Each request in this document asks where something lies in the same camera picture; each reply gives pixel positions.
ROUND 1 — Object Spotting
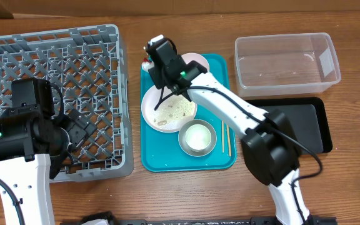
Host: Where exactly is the cardboard wall panel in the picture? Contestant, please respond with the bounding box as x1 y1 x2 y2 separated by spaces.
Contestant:
0 0 360 19

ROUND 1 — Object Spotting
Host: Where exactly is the small pink-white bowl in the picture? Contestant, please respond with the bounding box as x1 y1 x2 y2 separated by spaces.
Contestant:
182 52 209 71

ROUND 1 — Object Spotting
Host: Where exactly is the white napkin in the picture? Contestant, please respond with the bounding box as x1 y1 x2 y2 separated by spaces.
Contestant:
141 61 154 73

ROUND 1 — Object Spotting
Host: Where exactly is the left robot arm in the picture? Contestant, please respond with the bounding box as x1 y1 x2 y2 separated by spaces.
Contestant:
0 78 97 224

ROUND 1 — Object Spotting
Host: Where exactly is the stainless steel bowl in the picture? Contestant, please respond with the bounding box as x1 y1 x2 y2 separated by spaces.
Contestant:
178 119 217 157

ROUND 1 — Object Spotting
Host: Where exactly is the right wooden chopstick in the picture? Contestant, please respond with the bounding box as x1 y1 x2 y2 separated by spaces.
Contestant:
226 124 232 158

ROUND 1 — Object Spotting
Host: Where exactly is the clear plastic waste bin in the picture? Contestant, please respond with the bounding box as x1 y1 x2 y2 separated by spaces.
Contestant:
234 32 341 98

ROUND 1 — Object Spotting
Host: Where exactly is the white cup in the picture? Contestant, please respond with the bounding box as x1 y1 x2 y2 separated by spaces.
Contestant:
186 124 212 152

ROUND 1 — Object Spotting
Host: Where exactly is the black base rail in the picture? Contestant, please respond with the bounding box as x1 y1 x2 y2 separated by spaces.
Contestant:
60 211 337 225

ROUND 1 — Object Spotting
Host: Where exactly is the left wooden chopstick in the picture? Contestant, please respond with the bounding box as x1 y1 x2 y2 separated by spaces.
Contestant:
221 121 225 154

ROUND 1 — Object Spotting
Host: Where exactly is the grey plastic dishwasher rack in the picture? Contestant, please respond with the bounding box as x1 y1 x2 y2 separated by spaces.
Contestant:
0 24 134 182

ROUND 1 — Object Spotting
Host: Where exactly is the black plastic tray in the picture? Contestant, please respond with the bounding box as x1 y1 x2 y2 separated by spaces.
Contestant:
248 97 333 154

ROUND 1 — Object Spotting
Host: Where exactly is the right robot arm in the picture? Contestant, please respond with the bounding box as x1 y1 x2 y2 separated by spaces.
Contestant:
144 35 320 225

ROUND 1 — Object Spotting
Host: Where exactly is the wooden chopstick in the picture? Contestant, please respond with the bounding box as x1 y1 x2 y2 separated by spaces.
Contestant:
226 124 232 158
221 121 225 154

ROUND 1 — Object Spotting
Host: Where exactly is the teal plastic serving tray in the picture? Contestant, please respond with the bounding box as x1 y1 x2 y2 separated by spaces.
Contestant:
140 53 238 173

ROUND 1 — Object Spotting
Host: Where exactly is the large white dirty plate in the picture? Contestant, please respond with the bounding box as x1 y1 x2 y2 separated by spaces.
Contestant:
141 86 198 133

